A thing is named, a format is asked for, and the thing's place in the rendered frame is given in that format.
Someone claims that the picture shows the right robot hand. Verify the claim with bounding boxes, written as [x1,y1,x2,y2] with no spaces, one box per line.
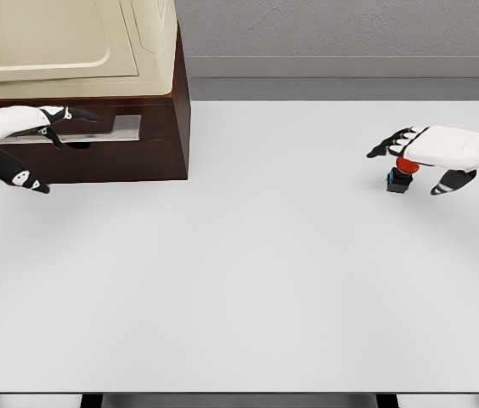
[366,125,479,197]

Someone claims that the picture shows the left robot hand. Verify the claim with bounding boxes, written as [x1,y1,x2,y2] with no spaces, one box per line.
[0,105,100,196]

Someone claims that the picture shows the red button black switch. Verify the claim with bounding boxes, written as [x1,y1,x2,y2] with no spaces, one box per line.
[385,156,421,194]

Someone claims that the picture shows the brown wooden cabinet drawer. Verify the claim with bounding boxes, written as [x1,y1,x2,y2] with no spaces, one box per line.
[0,105,178,185]

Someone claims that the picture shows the brown cabinet with beige top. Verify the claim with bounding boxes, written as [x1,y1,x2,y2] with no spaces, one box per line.
[0,0,193,185]

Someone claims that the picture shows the silver metal drawer handle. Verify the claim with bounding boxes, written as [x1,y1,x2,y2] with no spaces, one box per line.
[3,114,143,145]

